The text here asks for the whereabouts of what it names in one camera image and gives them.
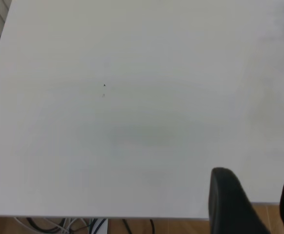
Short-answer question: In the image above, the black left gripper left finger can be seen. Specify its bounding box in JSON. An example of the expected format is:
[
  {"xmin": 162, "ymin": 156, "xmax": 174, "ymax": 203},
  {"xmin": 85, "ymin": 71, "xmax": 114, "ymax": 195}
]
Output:
[{"xmin": 208, "ymin": 167, "xmax": 271, "ymax": 234}]

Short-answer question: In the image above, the white table leg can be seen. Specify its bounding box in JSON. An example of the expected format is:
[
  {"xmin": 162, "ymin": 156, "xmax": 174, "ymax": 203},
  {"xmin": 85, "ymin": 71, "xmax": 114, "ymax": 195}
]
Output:
[{"xmin": 90, "ymin": 218, "xmax": 109, "ymax": 234}]

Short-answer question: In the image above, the white floor cable bundle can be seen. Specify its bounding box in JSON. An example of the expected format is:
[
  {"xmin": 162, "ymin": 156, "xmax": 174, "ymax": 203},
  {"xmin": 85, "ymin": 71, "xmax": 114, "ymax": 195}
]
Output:
[{"xmin": 13, "ymin": 217, "xmax": 90, "ymax": 234}]

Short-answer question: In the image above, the thick black floor cable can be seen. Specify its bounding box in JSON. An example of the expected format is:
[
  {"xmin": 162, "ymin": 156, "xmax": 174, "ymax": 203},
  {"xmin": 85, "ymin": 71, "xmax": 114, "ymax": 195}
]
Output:
[{"xmin": 26, "ymin": 217, "xmax": 68, "ymax": 234}]

